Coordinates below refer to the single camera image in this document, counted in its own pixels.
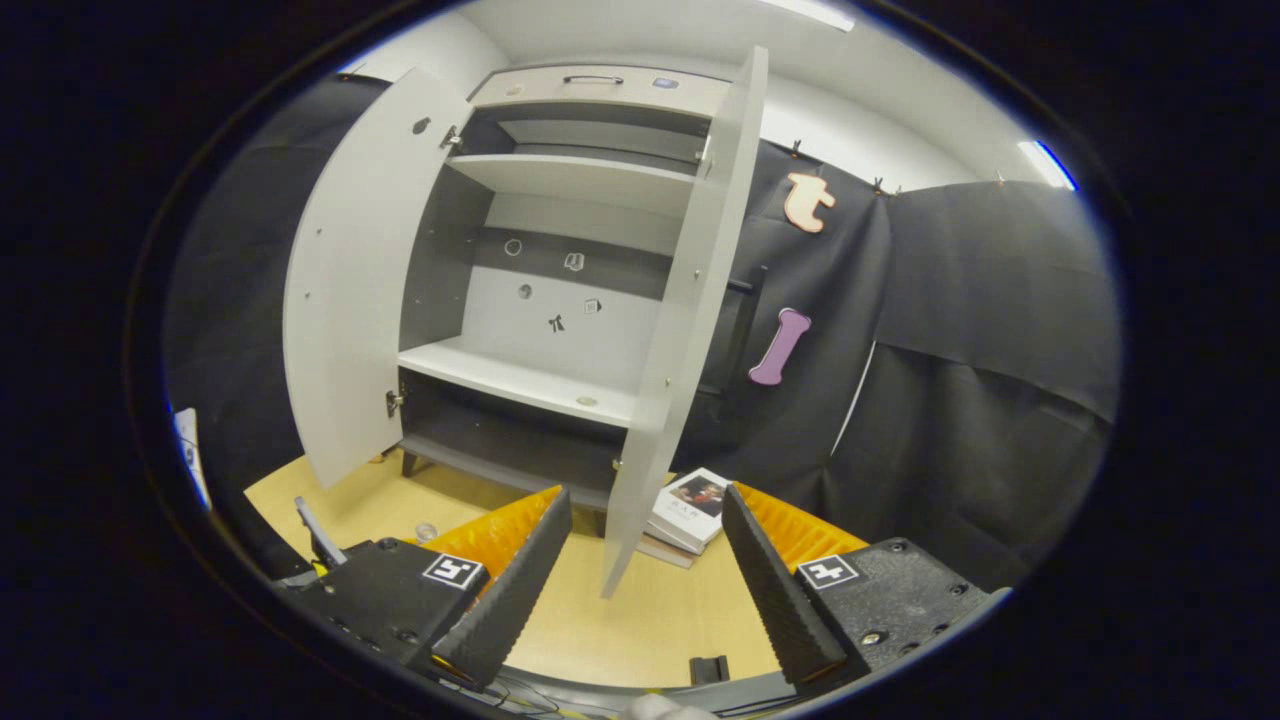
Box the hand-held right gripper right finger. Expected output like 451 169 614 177
720 482 1006 687

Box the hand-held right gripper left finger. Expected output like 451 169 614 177
283 486 574 691

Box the cabinet door with checkered sticker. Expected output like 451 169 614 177
283 68 473 491

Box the cabinet door with square stickers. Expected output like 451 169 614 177
600 45 769 599

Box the grey white cabinet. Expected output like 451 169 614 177
385 65 761 511

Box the white cabinet drawer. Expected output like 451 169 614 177
470 66 736 119

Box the white printed sheet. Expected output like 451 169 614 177
172 405 213 511

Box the black backdrop cloth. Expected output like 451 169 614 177
165 75 1121 591

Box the long ceiling light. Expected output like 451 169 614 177
780 0 856 31

